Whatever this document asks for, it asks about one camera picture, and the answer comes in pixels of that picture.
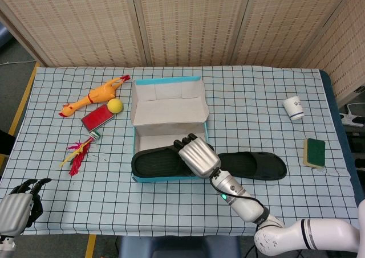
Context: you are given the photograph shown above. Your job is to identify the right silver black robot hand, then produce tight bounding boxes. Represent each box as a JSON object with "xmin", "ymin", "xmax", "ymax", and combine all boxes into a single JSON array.
[{"xmin": 173, "ymin": 132, "xmax": 222, "ymax": 179}]

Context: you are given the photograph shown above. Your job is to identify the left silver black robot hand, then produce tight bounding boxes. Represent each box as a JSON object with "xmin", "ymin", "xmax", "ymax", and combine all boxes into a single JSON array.
[{"xmin": 0, "ymin": 178, "xmax": 52, "ymax": 236}]

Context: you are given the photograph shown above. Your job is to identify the black rubber slipper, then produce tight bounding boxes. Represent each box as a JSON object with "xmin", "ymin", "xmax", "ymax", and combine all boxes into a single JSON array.
[
  {"xmin": 218, "ymin": 151, "xmax": 287, "ymax": 181},
  {"xmin": 131, "ymin": 146, "xmax": 200, "ymax": 178}
]

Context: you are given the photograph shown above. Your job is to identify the blue white cardboard shoe box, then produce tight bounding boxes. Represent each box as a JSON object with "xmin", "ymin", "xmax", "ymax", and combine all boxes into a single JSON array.
[{"xmin": 130, "ymin": 75, "xmax": 213, "ymax": 183}]

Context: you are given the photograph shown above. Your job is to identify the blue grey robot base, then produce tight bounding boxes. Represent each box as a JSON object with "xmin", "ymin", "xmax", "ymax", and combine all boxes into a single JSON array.
[{"xmin": 118, "ymin": 235, "xmax": 242, "ymax": 258}]

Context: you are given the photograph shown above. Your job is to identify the black object at table side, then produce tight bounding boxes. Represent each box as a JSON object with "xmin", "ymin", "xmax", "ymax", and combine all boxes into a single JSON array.
[{"xmin": 0, "ymin": 129, "xmax": 15, "ymax": 155}]

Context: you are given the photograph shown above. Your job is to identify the blue checked tablecloth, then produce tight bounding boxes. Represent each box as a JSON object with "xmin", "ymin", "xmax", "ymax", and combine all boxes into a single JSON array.
[{"xmin": 0, "ymin": 65, "xmax": 360, "ymax": 239}]

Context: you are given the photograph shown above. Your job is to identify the red yellow feather shuttlecock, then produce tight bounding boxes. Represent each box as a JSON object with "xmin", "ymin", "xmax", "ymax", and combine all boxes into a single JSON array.
[{"xmin": 59, "ymin": 130, "xmax": 102, "ymax": 177}]

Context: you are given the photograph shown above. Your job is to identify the yellow foam ball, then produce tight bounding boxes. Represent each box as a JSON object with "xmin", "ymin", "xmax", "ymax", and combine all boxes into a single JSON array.
[{"xmin": 107, "ymin": 98, "xmax": 124, "ymax": 115}]

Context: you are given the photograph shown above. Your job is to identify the white paper cup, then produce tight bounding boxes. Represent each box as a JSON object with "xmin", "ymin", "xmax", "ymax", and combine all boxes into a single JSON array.
[{"xmin": 282, "ymin": 96, "xmax": 305, "ymax": 121}]

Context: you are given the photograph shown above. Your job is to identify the red flat box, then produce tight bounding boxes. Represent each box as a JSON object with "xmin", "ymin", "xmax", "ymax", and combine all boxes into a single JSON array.
[{"xmin": 81, "ymin": 104, "xmax": 116, "ymax": 128}]

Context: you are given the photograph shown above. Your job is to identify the green yellow sponge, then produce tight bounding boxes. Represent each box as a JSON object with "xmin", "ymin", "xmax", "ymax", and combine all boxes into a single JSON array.
[{"xmin": 302, "ymin": 138, "xmax": 326, "ymax": 167}]

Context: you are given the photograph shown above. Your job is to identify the yellow rubber chicken toy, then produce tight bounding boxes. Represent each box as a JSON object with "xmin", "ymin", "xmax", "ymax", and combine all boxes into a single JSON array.
[{"xmin": 59, "ymin": 74, "xmax": 131, "ymax": 118}]

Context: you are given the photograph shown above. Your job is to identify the bamboo folding screen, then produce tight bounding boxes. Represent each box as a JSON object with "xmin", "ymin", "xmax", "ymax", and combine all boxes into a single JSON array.
[{"xmin": 0, "ymin": 0, "xmax": 365, "ymax": 107}]

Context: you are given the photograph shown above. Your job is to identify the white floor device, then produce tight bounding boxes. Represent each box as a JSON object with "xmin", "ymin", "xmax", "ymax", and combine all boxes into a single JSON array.
[{"xmin": 339, "ymin": 103, "xmax": 365, "ymax": 127}]

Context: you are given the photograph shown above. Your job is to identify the black floor equipment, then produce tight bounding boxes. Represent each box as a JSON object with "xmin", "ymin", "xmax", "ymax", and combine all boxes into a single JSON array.
[{"xmin": 346, "ymin": 126, "xmax": 365, "ymax": 158}]

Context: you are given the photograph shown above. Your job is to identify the blue grey background object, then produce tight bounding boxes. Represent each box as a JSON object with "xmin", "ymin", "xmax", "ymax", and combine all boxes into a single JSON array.
[{"xmin": 0, "ymin": 21, "xmax": 12, "ymax": 50}]

